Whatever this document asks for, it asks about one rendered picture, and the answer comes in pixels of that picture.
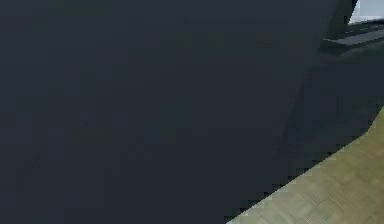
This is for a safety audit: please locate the dark grey cabinet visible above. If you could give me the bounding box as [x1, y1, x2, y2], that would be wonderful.
[0, 0, 384, 224]

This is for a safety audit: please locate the grey laptop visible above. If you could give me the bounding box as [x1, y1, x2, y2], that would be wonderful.
[319, 0, 384, 51]

